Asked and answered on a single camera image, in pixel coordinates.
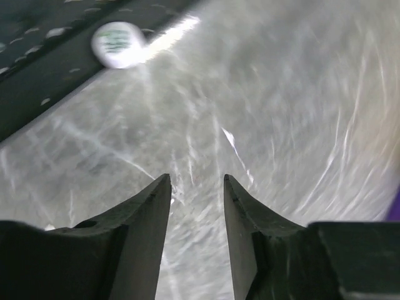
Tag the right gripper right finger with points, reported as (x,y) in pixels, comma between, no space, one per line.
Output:
(274,258)

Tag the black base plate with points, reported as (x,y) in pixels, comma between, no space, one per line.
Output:
(46,53)

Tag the white bottle cap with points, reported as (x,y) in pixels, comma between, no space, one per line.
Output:
(118,45)

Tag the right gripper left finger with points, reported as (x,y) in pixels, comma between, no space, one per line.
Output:
(114,255)

